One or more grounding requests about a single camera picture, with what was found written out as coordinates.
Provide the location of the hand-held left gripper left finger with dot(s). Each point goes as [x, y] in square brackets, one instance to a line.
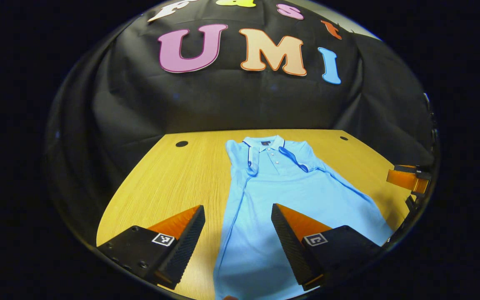
[186, 250]

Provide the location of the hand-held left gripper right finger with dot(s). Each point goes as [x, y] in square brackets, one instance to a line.
[292, 250]

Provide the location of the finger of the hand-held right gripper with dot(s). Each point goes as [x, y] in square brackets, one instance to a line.
[406, 179]

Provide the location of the light blue T-shirt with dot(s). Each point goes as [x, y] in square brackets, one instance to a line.
[290, 191]

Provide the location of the black backdrop cloth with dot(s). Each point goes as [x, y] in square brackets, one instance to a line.
[223, 100]

